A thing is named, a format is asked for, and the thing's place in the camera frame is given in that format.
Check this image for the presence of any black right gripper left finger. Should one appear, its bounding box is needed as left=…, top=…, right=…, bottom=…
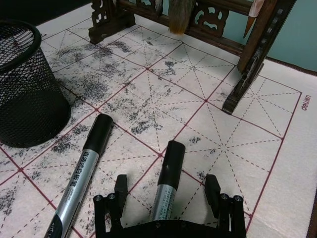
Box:
left=93, top=174, right=129, bottom=234

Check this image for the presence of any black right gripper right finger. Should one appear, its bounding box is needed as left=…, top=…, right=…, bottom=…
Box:
left=204, top=174, right=247, bottom=238

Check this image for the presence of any silver marker with black cap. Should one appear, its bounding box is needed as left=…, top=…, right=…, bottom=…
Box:
left=44, top=114, right=114, bottom=238
left=149, top=140, right=186, bottom=222

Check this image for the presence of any white felt mat, red grid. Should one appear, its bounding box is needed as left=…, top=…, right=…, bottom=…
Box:
left=0, top=3, right=317, bottom=238

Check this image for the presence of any black mesh pen holder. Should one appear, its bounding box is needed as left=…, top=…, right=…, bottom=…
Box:
left=0, top=19, right=72, bottom=148

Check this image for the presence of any dark carved wooden brush rack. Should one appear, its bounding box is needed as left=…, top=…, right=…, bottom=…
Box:
left=88, top=0, right=297, bottom=116

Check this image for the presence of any brush with orange pointed tip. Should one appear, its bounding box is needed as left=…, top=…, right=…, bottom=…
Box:
left=243, top=0, right=266, bottom=39

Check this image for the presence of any large brush with brown hair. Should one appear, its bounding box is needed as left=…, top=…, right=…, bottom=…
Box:
left=168, top=0, right=195, bottom=35

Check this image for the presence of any small brush with grey hair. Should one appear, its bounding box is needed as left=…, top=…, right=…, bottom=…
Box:
left=154, top=0, right=164, bottom=16

